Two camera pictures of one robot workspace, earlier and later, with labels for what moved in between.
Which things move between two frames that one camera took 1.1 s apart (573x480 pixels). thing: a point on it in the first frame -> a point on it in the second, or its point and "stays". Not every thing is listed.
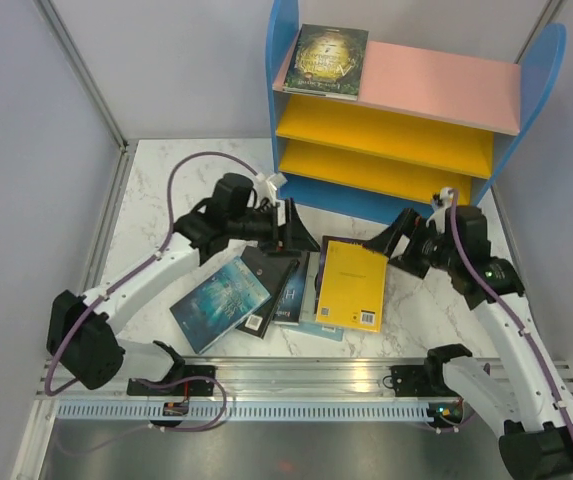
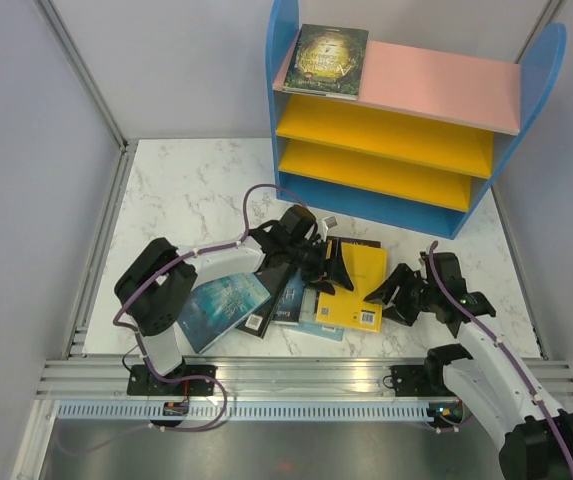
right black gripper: [408, 221] -> [397, 277]
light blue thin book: [312, 328] stays
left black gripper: [298, 236] -> [334, 266]
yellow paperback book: [353, 286] stays
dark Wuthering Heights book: [290, 308] stays
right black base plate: [420, 381] stays
